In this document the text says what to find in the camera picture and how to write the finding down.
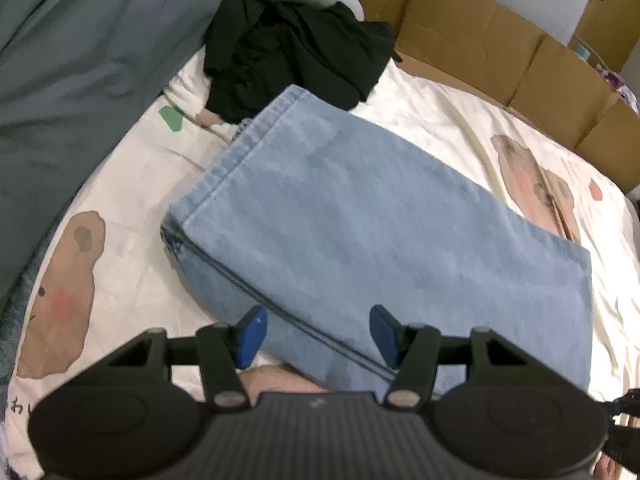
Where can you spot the white detergent bottle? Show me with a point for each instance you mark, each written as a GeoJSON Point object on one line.
{"type": "Point", "coordinates": [582, 52]}

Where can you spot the black garment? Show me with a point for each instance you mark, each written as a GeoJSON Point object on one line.
{"type": "Point", "coordinates": [290, 55]}

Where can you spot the grey-blue fluffy blanket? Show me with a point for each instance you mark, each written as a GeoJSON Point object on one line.
{"type": "Point", "coordinates": [12, 340]}

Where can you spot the flattened brown cardboard box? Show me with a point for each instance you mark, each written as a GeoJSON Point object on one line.
{"type": "Point", "coordinates": [475, 35]}

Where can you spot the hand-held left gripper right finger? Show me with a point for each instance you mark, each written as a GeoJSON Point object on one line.
{"type": "Point", "coordinates": [385, 332]}

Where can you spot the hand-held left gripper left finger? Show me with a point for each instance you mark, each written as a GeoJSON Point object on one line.
{"type": "Point", "coordinates": [252, 335]}

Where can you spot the bear print bed sheet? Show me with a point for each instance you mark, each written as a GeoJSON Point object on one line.
{"type": "Point", "coordinates": [140, 185]}

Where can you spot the tall upright cardboard sheet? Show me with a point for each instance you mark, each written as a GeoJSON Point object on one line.
{"type": "Point", "coordinates": [610, 25]}

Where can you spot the light blue denim pants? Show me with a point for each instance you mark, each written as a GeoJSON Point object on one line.
{"type": "Point", "coordinates": [375, 220]}

